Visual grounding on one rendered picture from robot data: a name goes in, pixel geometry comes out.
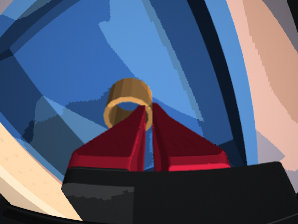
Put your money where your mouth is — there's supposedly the bronze bushing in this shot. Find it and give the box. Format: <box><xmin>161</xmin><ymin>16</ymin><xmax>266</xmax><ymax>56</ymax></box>
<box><xmin>103</xmin><ymin>78</ymin><xmax>152</xmax><ymax>131</ymax></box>

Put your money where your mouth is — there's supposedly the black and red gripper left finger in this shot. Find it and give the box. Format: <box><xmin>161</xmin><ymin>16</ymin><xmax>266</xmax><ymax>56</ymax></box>
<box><xmin>67</xmin><ymin>105</ymin><xmax>146</xmax><ymax>171</ymax></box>

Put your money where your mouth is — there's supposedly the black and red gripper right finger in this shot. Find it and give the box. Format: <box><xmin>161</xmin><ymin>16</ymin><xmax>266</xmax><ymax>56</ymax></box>
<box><xmin>152</xmin><ymin>103</ymin><xmax>231</xmax><ymax>171</ymax></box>

